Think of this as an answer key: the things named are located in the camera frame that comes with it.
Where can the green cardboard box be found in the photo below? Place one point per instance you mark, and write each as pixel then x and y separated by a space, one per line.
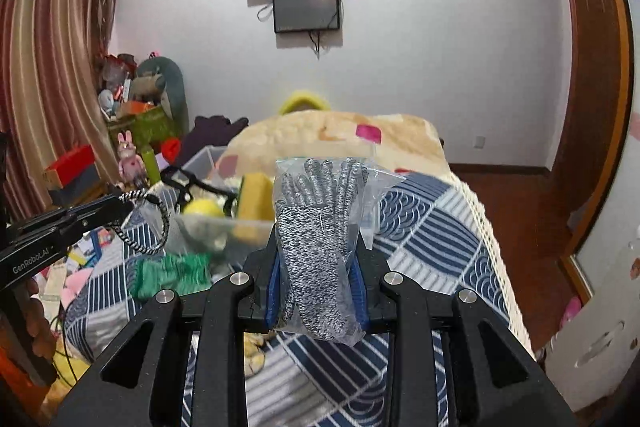
pixel 142 127

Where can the person's left hand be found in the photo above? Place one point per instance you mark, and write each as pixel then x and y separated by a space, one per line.
pixel 39 322

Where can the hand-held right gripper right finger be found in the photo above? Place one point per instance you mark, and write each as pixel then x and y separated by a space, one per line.
pixel 357 292

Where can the white board with cutouts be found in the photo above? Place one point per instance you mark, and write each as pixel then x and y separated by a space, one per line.
pixel 600 307

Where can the blue patterned blanket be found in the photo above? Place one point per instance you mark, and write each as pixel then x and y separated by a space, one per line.
pixel 435 252

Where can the cream fringed bedspread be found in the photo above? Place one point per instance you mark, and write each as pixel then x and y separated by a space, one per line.
pixel 487 247

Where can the small black wall monitor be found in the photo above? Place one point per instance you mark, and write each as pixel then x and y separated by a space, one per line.
pixel 306 8

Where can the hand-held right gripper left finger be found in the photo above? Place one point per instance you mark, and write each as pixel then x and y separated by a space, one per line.
pixel 271 294

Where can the bagged grey knit gloves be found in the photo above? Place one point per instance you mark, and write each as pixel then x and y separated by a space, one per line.
pixel 312 252

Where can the green bottle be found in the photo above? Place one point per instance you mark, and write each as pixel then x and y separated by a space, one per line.
pixel 151 164

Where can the green knit cloth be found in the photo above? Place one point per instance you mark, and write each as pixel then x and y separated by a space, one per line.
pixel 170 274

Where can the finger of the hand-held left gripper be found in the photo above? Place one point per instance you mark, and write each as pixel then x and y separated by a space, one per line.
pixel 97 209

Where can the grey shark plush toy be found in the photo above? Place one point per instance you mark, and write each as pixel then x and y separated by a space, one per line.
pixel 170 87

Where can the red box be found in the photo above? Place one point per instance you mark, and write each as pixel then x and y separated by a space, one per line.
pixel 70 162

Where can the pink bunny figure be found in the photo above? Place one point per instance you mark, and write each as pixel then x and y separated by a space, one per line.
pixel 130 162

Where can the yellow ball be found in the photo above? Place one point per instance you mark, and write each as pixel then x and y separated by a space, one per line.
pixel 202 208

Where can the dark purple cloth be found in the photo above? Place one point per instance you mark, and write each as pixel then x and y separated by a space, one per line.
pixel 210 134

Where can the clear plastic storage bin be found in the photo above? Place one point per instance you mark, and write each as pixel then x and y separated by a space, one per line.
pixel 200 232

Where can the yellow plush item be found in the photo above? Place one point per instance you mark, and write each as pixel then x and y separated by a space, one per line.
pixel 302 99

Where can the striped red curtain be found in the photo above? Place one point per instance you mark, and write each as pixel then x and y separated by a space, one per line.
pixel 50 72

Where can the yellow sponge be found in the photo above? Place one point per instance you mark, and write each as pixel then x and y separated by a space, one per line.
pixel 255 207

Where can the beige fleece blanket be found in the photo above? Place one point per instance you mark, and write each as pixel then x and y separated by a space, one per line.
pixel 320 137

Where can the wooden door frame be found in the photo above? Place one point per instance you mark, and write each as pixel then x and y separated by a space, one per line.
pixel 595 57

